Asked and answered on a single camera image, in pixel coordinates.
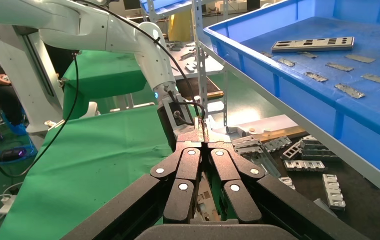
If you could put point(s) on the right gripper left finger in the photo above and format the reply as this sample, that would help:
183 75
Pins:
180 198

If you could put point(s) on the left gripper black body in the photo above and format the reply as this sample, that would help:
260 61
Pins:
166 126

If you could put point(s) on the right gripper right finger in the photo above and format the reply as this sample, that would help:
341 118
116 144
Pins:
239 198

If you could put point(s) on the small white handheld device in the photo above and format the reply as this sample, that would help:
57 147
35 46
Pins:
6 78

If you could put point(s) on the grey pipe elbow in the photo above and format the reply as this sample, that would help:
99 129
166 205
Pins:
234 130

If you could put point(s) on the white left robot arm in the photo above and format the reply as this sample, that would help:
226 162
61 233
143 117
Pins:
77 26

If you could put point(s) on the black parts tray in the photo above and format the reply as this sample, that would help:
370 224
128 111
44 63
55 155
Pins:
368 198

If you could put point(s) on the grey slotted metal shelf rack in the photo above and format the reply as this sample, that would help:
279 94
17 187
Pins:
203 82

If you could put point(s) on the dark board wooden edge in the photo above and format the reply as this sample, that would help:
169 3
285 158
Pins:
209 87

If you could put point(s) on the white plastic chair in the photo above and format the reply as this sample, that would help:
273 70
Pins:
92 109

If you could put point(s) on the wooden batten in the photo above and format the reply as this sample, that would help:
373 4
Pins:
285 133

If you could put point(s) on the small green table cloth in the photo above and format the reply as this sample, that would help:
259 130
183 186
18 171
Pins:
103 73

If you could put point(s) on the white flat panel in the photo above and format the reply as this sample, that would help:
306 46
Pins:
275 122

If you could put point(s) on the plain grey metal plate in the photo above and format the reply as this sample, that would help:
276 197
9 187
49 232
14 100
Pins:
323 206

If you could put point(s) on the dark stacked metal plates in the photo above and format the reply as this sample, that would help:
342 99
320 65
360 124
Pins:
318 154

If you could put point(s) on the yellow sheet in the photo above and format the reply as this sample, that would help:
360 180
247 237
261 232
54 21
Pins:
180 26

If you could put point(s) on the small blue plastic bin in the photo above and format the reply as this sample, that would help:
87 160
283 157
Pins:
163 5

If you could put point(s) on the long silver I/O shield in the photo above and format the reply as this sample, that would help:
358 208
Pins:
277 47

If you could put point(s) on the large blue plastic bin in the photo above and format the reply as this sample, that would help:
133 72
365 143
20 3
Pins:
358 126

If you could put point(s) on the blue shoe cover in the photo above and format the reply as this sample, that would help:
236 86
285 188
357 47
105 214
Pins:
17 128

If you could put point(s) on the black device purple light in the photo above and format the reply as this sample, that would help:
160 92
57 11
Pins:
11 154

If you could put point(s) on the white power strip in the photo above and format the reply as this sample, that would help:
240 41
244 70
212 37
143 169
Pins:
7 204

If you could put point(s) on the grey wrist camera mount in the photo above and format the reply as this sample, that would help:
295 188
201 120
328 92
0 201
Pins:
173 106

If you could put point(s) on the silver metal bracket part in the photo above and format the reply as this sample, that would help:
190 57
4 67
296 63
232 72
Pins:
262 160

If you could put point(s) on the white table frame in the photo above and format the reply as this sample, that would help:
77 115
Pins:
128 99

